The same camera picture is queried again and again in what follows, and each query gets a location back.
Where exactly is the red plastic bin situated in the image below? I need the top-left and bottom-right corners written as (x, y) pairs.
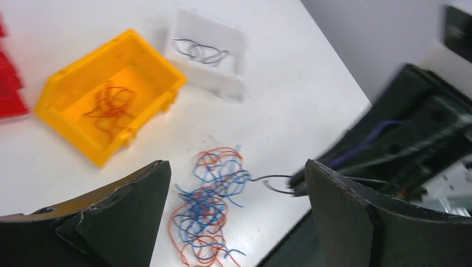
top-left (1, 17), bottom-right (31, 119)

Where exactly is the red orange cable clump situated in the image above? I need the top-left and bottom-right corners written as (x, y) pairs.
top-left (83, 86), bottom-right (137, 144)

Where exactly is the blue orange cable bundle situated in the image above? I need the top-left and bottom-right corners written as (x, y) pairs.
top-left (168, 146), bottom-right (253, 267)

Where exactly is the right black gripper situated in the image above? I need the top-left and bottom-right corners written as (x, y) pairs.
top-left (289, 63), bottom-right (472, 201)

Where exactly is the yellow plastic bin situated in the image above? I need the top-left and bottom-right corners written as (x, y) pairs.
top-left (35, 29), bottom-right (187, 167)

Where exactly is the dark grey cable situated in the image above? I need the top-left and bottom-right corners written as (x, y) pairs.
top-left (172, 38), bottom-right (231, 68)
top-left (250, 174), bottom-right (298, 196)

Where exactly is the white plastic bin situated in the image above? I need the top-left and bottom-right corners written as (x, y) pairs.
top-left (164, 7), bottom-right (249, 101)

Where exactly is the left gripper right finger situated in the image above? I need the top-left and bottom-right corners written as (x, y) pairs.
top-left (305, 160), bottom-right (471, 266)

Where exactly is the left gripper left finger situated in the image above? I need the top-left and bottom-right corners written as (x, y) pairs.
top-left (1, 160), bottom-right (171, 266)

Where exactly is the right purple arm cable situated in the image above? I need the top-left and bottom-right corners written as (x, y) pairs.
top-left (324, 120), bottom-right (405, 170)

